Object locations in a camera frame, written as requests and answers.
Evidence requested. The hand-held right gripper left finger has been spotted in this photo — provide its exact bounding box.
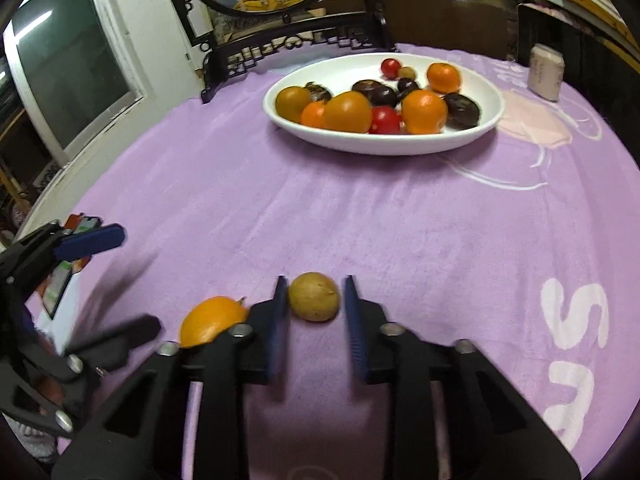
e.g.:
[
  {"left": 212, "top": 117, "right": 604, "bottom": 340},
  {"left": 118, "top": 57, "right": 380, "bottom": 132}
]
[{"left": 50, "top": 275, "right": 291, "bottom": 480}]

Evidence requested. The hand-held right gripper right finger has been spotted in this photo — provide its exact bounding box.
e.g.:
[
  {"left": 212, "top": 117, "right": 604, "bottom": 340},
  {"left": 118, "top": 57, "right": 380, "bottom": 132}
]
[{"left": 342, "top": 275, "right": 583, "bottom": 480}]

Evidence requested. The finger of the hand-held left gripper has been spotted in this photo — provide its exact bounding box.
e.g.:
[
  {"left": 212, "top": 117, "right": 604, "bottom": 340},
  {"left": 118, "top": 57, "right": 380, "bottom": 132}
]
[
  {"left": 0, "top": 222, "right": 126, "bottom": 281},
  {"left": 0, "top": 314, "right": 163, "bottom": 435}
]

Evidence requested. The white oval plate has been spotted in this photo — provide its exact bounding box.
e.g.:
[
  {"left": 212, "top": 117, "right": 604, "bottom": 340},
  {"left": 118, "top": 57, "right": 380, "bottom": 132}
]
[{"left": 263, "top": 53, "right": 505, "bottom": 157}]

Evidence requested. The small orange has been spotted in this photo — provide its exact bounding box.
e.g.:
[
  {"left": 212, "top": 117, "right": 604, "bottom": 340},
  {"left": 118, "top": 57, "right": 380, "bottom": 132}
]
[{"left": 301, "top": 101, "right": 328, "bottom": 129}]

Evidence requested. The greenish orange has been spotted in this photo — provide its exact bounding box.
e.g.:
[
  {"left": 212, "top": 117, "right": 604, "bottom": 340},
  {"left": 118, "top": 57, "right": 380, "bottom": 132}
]
[{"left": 275, "top": 86, "right": 312, "bottom": 123}]

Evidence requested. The smartphone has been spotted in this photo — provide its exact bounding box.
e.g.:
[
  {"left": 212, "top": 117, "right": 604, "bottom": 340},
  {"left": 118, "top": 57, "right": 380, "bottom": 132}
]
[{"left": 39, "top": 259, "right": 76, "bottom": 318}]

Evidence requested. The purple printed blanket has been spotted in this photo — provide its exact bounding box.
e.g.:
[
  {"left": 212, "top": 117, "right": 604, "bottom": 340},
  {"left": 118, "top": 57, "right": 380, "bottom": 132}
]
[{"left": 25, "top": 45, "right": 638, "bottom": 480}]

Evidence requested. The white framed window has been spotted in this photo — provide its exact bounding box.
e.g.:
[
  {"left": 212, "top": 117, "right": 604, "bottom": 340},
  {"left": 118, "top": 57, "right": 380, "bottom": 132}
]
[{"left": 2, "top": 0, "right": 151, "bottom": 161}]

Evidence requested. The tangerine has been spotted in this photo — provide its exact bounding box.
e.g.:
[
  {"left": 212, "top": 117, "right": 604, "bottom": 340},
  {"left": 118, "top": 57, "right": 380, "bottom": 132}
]
[{"left": 426, "top": 62, "right": 462, "bottom": 94}]

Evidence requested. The brown cardboard panel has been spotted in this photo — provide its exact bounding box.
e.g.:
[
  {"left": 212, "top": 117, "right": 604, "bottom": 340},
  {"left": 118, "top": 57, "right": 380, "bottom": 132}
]
[{"left": 320, "top": 0, "right": 521, "bottom": 61}]

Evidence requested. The dark cabinet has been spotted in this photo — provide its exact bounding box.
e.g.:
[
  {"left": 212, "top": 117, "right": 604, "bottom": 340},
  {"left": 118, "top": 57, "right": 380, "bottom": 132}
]
[{"left": 517, "top": 2, "right": 631, "bottom": 96}]

